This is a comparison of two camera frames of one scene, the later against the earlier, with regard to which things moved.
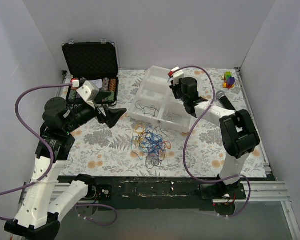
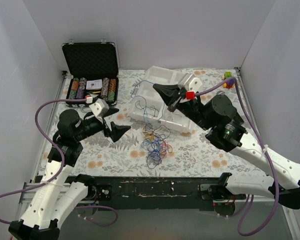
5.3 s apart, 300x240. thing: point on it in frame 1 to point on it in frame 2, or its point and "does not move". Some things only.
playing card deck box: (98, 83) does not move
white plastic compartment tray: (155, 101) does not move
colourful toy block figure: (229, 81) does not move
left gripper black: (101, 114) to (106, 124)
